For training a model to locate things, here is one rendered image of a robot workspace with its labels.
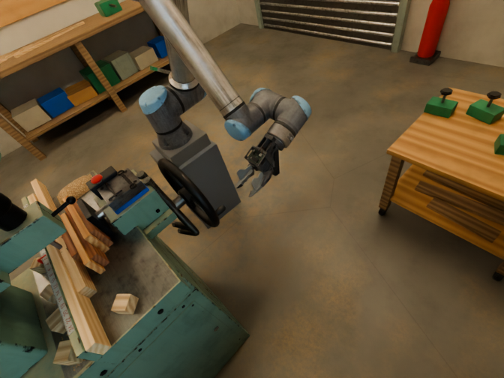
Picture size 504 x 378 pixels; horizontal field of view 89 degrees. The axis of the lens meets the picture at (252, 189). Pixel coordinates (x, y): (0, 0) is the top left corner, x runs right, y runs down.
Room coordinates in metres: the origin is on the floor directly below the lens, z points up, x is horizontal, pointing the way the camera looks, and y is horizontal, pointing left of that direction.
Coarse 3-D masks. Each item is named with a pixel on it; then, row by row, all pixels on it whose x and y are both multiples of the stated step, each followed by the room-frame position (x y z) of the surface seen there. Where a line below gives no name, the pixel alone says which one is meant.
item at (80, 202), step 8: (80, 200) 0.53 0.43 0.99; (80, 208) 0.50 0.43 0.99; (88, 208) 0.50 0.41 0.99; (104, 208) 0.51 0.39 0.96; (88, 216) 0.46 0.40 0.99; (96, 216) 0.49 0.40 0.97; (104, 216) 0.50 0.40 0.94; (96, 224) 0.46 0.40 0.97; (104, 224) 0.47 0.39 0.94; (104, 232) 0.46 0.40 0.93; (112, 232) 0.46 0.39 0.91
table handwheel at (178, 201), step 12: (168, 168) 0.59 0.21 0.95; (168, 180) 0.71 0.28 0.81; (180, 180) 0.55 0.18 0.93; (180, 192) 0.60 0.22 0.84; (192, 192) 0.51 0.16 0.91; (180, 204) 0.57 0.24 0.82; (192, 204) 0.63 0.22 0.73; (204, 204) 0.49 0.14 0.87; (204, 216) 0.59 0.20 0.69; (216, 216) 0.49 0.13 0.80
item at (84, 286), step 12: (36, 180) 0.78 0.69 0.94; (36, 192) 0.72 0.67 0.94; (48, 192) 0.75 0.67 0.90; (48, 204) 0.64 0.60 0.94; (60, 216) 0.61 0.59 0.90; (60, 252) 0.43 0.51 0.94; (72, 264) 0.38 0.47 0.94; (72, 276) 0.35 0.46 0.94; (84, 276) 0.35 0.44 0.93; (84, 288) 0.31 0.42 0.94
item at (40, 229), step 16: (32, 208) 0.47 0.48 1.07; (48, 208) 0.49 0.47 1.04; (32, 224) 0.42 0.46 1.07; (48, 224) 0.43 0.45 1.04; (0, 240) 0.40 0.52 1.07; (16, 240) 0.40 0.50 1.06; (32, 240) 0.41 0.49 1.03; (48, 240) 0.41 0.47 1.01; (0, 256) 0.38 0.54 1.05; (16, 256) 0.39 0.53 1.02
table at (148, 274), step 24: (168, 216) 0.49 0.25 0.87; (120, 240) 0.44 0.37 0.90; (144, 240) 0.41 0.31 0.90; (120, 264) 0.37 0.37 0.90; (144, 264) 0.34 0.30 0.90; (168, 264) 0.32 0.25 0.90; (96, 288) 0.32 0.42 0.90; (120, 288) 0.30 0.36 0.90; (144, 288) 0.28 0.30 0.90; (168, 288) 0.26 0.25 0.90; (96, 312) 0.26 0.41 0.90; (144, 312) 0.23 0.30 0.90; (120, 336) 0.20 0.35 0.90
